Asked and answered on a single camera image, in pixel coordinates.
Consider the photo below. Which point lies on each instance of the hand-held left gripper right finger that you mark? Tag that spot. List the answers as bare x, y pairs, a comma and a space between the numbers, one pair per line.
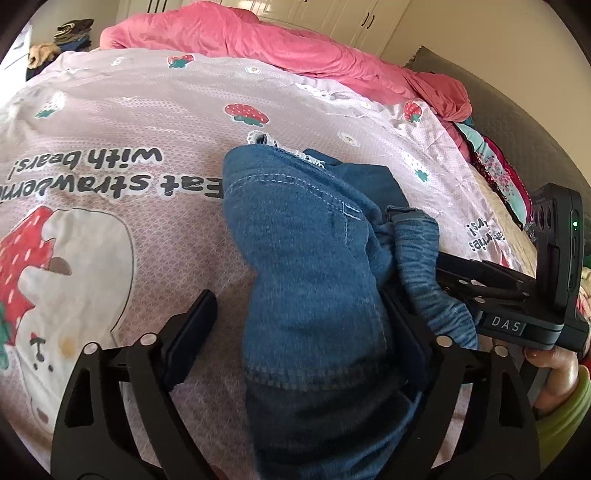
412, 344

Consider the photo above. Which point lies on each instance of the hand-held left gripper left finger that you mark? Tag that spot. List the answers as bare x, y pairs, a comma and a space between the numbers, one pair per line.
194, 333

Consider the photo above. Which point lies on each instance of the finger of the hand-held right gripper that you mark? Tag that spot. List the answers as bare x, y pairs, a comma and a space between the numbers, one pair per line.
489, 272
468, 300

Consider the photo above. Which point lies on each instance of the blue denim pants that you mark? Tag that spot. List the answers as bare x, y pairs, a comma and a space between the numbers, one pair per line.
300, 258

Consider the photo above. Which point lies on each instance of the person's right forearm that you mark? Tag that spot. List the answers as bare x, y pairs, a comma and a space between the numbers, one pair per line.
565, 424

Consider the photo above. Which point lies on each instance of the person's right hand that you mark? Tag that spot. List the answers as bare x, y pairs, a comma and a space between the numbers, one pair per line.
556, 369

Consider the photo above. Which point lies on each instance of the beige lace bed cover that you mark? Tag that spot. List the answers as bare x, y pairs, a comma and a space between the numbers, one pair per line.
503, 230

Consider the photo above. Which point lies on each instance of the pile of colourful folded clothes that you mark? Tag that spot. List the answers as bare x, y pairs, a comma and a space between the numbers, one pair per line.
498, 175

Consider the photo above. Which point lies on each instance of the grey padded headboard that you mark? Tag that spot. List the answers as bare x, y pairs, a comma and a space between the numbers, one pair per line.
508, 115

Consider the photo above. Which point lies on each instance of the white strawberry printed blanket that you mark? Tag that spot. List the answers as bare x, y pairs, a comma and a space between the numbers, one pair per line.
138, 138

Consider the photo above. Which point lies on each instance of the pink quilt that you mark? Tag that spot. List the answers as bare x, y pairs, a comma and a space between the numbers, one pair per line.
277, 41

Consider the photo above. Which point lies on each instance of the cream wardrobe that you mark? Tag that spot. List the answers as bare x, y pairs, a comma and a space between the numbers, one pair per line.
323, 18

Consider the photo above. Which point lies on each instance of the heap of dark clothes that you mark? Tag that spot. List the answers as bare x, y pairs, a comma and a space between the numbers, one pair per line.
60, 41

